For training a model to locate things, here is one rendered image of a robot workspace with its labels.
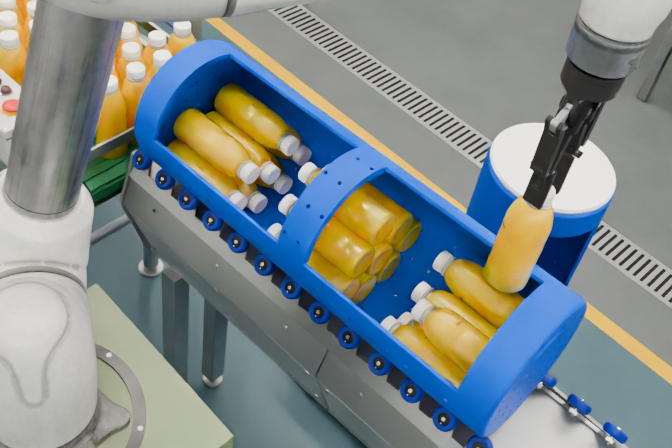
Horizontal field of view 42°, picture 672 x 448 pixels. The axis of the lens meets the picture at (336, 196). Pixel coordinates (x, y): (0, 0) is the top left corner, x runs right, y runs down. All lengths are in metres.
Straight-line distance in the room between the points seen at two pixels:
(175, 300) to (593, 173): 1.01
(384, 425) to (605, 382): 1.42
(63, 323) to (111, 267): 1.77
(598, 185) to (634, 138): 1.94
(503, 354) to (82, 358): 0.61
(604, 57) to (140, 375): 0.83
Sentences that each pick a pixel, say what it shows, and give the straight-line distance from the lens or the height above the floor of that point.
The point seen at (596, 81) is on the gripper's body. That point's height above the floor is 1.66.
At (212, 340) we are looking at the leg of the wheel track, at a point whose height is 0.25.
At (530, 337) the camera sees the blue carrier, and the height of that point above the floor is 1.22.
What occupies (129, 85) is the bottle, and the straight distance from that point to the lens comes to 1.90.
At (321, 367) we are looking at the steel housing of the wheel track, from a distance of 1.68.
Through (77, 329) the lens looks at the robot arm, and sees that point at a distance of 1.17.
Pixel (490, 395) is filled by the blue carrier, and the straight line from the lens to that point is 1.37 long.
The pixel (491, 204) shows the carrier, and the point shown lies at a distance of 1.90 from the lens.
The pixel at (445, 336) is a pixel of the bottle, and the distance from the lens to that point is 1.45.
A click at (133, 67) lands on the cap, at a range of 1.89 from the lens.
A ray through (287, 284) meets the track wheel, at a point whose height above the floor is 0.97.
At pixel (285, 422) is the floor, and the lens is 2.60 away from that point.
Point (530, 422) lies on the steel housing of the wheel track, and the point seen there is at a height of 0.93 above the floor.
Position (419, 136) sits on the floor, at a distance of 3.50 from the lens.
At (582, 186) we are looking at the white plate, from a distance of 1.91.
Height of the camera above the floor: 2.26
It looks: 45 degrees down
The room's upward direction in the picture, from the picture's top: 11 degrees clockwise
